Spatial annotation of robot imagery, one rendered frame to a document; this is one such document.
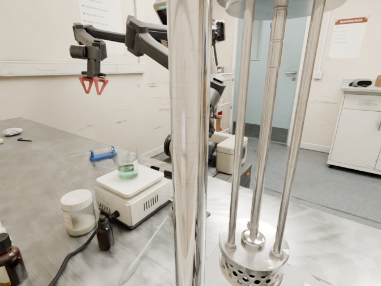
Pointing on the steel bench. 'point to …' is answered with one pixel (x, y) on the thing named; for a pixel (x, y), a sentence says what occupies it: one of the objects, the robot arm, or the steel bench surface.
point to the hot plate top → (128, 189)
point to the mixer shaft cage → (275, 244)
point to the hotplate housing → (134, 202)
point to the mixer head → (303, 11)
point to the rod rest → (101, 155)
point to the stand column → (189, 131)
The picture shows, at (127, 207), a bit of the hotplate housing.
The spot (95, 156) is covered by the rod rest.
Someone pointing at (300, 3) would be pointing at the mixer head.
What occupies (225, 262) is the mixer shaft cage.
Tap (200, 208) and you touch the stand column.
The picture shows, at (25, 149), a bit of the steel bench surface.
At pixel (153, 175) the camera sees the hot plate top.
